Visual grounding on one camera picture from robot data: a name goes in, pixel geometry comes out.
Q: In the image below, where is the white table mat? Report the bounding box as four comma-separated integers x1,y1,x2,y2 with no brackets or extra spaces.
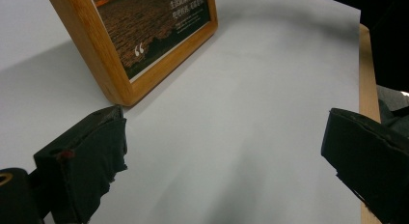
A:
0,0,362,224

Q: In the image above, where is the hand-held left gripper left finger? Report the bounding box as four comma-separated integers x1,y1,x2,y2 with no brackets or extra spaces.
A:
33,104,129,224

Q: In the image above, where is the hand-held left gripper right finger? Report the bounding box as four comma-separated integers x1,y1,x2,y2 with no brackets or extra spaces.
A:
320,107,409,224

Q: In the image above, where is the wooden photo frame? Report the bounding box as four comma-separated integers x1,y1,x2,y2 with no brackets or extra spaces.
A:
44,0,219,108

